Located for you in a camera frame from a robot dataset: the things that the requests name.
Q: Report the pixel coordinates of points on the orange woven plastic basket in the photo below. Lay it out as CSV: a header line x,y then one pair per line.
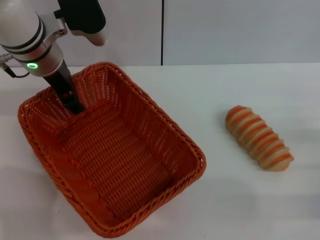
x,y
120,155

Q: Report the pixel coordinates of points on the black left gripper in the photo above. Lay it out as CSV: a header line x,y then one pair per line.
x,y
61,81

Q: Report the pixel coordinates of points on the striped orange white bread loaf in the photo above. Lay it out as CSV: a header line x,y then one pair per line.
x,y
257,137

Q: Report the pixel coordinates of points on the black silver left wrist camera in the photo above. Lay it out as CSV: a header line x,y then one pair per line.
x,y
85,15

